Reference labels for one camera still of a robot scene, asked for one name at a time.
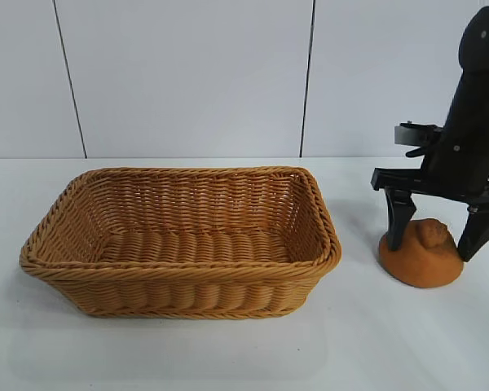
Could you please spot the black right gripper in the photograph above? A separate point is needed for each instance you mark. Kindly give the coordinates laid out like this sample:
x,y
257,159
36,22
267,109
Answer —
x,y
468,142

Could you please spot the tan woven wicker basket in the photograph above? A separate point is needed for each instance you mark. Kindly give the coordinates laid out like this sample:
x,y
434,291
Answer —
x,y
187,285

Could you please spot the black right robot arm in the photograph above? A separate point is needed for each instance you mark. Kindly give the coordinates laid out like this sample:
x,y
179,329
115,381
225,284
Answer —
x,y
485,40

